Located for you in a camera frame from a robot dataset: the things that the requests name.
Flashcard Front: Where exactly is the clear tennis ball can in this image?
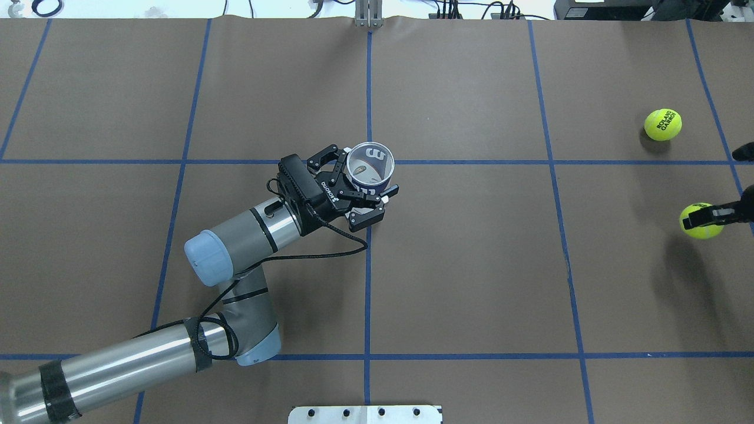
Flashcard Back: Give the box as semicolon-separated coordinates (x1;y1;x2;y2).
345;142;395;196

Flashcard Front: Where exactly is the yellow tennis ball plain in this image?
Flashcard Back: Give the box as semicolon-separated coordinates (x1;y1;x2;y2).
643;108;682;142

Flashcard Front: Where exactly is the aluminium frame post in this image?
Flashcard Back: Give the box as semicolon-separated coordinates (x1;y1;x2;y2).
353;0;384;29

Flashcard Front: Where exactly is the yellow tennis ball with logo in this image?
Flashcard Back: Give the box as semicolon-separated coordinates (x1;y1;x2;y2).
679;202;724;240

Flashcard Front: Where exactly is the black box with label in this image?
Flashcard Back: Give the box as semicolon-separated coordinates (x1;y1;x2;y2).
553;1;653;21

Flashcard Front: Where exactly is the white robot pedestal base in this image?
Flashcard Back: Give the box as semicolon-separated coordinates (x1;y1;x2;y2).
287;405;444;423

